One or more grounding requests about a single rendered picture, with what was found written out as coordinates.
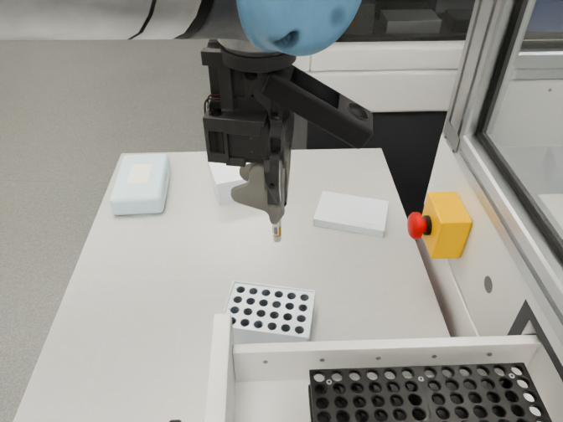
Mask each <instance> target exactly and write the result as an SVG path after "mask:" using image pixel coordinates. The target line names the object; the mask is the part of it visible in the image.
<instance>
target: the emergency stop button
mask: <svg viewBox="0 0 563 422"><path fill-rule="evenodd" d="M407 229H408V233H409V236H410V237H411V238H412V239H420V238H421V236H422V234H423V232H426V220H425V219H423V218H422V217H421V214H420V213H419V212H412V213H411V214H410V215H409V217H408V220H407Z"/></svg>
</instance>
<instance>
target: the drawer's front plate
mask: <svg viewBox="0 0 563 422"><path fill-rule="evenodd" d="M233 344H235V341H234V333H233V325H232V317H231V314H230V313H215V314H214V326H213V336H212V345H211V354H210V365H209V382H208V392H207V401H206V411H205V421H204V422H234V418H235V368H234V361H233V353H232V352H233Z"/></svg>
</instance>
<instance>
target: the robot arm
mask: <svg viewBox="0 0 563 422"><path fill-rule="evenodd" d="M361 1H362V0H0V40H110V39H209V42H208V45H207V47H206V48H205V47H204V48H202V50H201V51H200V52H201V59H202V65H207V66H208V69H209V83H210V92H211V95H209V96H208V98H207V99H206V100H205V102H204V116H203V124H204V137H205V144H206V151H207V158H208V162H217V163H226V166H234V167H240V176H241V177H242V179H244V180H245V181H247V183H243V184H241V185H238V186H235V187H233V188H232V189H231V193H230V195H231V197H232V198H233V200H234V201H236V202H237V203H240V204H244V205H246V206H249V207H252V208H257V209H259V210H262V211H265V212H266V213H267V214H268V215H269V219H270V221H271V223H272V224H277V223H278V222H279V221H280V219H281V218H282V216H283V215H284V213H285V206H286V205H287V195H288V186H289V176H290V166H291V152H292V137H293V130H294V113H295V114H297V115H299V116H300V117H302V118H304V119H306V120H307V121H310V122H311V123H312V124H314V125H316V126H318V127H320V128H322V129H323V130H325V131H327V132H328V133H330V134H332V135H334V136H335V137H337V138H339V139H340V140H342V141H344V142H346V143H348V144H349V145H351V146H352V147H355V148H357V149H360V148H362V147H363V146H364V145H365V144H366V143H367V141H368V140H369V139H370V138H371V137H372V135H373V114H372V112H371V111H369V110H367V109H366V108H364V107H363V106H361V105H359V104H357V103H356V102H354V101H352V100H350V99H349V98H348V97H346V96H344V95H342V94H340V93H339V92H337V91H336V90H334V89H332V88H331V87H329V86H327V85H325V84H324V83H322V82H321V81H319V80H317V79H315V78H313V77H312V76H311V75H309V74H307V73H305V72H304V71H302V70H300V69H299V68H297V67H296V66H294V65H292V64H293V63H294V62H295V61H296V59H297V56H308V55H311V54H316V53H318V52H321V51H323V50H325V49H326V48H327V47H329V46H330V45H332V44H333V43H334V42H335V41H337V40H338V39H339V38H340V36H341V35H342V34H343V33H344V32H345V30H346V29H347V28H348V26H349V25H350V24H351V22H352V21H353V19H354V17H355V14H356V13H357V11H358V9H359V5H360V4H361ZM210 96H211V98H210ZM209 100H210V101H209ZM206 102H207V103H208V105H207V110H206ZM212 110H213V111H212ZM247 162H249V163H247ZM246 163H247V164H246Z"/></svg>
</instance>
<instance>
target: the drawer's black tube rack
mask: <svg viewBox="0 0 563 422"><path fill-rule="evenodd" d="M479 368H481V369H483V370H484V371H485V372H486V373H487V376H482V375H480V374H479V373H478V371H477V369H479ZM495 368H500V369H501V370H503V371H504V375H498V374H496V373H495V371H494V369H495ZM512 368H517V369H519V370H520V371H521V373H522V374H521V375H518V374H515V373H514V372H513V371H512ZM460 369H465V370H467V371H468V372H469V374H470V376H469V377H465V376H462V375H461V374H460V372H459V370H460ZM426 370H429V371H432V372H433V373H434V374H435V377H434V378H428V377H427V376H426V375H425V371H426ZM442 370H448V371H450V372H451V373H452V377H450V378H449V377H446V376H444V375H443V373H442ZM404 371H407V372H410V373H411V374H412V378H405V377H404V376H403V375H402V373H403V372H404ZM386 372H392V373H393V374H394V375H395V378H393V379H388V378H387V377H386V376H385V373H386ZM335 373H338V374H340V375H341V376H342V379H341V380H340V381H335V380H333V379H332V375H333V374H335ZM351 373H357V374H358V375H359V377H360V379H359V380H353V379H351V378H350V377H349V375H350V374H351ZM367 373H375V374H376V375H377V377H378V378H377V379H375V380H372V379H369V378H368V376H367ZM517 380H522V381H524V382H526V383H527V385H528V388H522V387H521V386H519V384H518V382H517ZM326 383H327V384H329V387H330V394H331V400H332V407H333V421H334V422H537V421H540V422H552V420H551V418H550V416H549V414H548V412H547V410H546V408H545V405H544V403H543V401H542V399H541V397H540V395H539V393H538V391H537V389H536V387H535V385H534V383H533V380H532V378H531V377H530V375H529V372H528V370H527V368H526V367H525V365H524V363H487V364H461V365H436V366H410V367H384V368H334V369H328V380H327V382H326ZM524 394H530V395H531V396H532V397H533V398H534V401H533V402H530V401H528V400H527V399H526V398H525V397H524ZM529 407H535V408H537V409H538V410H539V411H540V416H537V415H534V414H532V413H531V411H530V409H529Z"/></svg>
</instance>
